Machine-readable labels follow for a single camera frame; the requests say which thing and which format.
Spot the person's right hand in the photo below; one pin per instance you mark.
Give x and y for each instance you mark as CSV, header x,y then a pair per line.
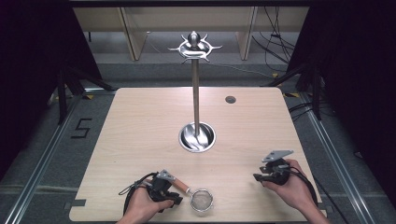
x,y
295,189

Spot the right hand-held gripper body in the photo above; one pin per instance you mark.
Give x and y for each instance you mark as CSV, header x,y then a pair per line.
x,y
277,172

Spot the steel utensil rack stand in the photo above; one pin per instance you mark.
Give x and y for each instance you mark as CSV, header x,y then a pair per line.
x,y
195,93

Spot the person's left hand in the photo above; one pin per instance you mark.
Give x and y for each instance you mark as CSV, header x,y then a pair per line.
x,y
141,203

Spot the black curtain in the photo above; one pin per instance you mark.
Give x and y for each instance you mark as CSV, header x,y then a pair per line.
x,y
358,77
31,62

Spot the aluminium floor rail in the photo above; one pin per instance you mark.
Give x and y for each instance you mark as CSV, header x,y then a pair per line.
x,y
342,161
40,161

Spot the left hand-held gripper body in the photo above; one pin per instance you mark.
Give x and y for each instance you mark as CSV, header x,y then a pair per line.
x,y
159,186

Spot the black tripod stand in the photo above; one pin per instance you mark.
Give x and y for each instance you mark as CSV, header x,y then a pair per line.
x,y
63,93
316,93

